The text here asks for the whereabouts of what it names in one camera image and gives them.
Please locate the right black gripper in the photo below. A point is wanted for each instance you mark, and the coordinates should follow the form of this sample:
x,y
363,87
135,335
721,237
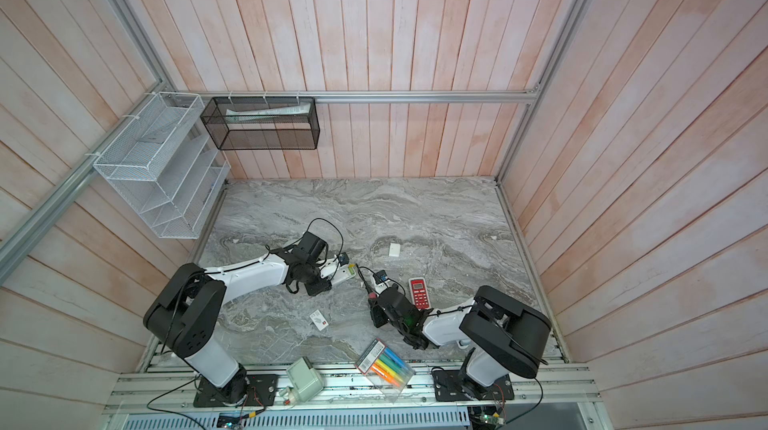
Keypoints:
x,y
376,308

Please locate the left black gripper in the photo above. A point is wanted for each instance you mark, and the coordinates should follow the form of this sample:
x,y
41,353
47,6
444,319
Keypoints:
x,y
320,288

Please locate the red white remote control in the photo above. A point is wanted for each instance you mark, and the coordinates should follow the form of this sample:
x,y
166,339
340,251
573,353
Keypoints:
x,y
419,293

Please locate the white remote battery cover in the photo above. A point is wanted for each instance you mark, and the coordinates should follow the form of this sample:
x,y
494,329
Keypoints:
x,y
394,250

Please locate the red handled screwdriver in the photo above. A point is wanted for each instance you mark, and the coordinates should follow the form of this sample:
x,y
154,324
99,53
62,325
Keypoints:
x,y
370,290

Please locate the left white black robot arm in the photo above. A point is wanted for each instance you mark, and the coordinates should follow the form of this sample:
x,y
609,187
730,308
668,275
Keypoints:
x,y
184,315

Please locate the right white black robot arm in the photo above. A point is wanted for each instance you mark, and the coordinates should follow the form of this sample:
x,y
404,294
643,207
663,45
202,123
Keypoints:
x,y
506,336

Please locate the small white card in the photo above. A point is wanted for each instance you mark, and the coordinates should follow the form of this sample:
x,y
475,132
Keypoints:
x,y
319,320

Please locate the clear box of markers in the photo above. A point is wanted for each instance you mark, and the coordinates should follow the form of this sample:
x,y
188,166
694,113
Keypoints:
x,y
384,369

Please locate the pale green square device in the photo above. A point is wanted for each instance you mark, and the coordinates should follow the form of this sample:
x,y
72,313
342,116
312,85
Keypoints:
x,y
305,382

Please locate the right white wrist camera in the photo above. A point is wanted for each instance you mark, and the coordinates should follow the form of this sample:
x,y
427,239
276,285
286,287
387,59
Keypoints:
x,y
380,280

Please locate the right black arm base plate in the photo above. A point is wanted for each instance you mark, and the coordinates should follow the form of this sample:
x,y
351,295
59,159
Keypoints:
x,y
456,391

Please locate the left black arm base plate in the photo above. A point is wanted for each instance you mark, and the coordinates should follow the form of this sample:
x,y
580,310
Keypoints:
x,y
252,394

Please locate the black wire mesh basket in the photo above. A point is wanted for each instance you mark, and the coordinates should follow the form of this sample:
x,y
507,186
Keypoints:
x,y
262,123

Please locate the white wire mesh shelf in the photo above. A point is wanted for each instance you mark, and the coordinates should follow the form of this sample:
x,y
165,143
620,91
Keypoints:
x,y
170,175

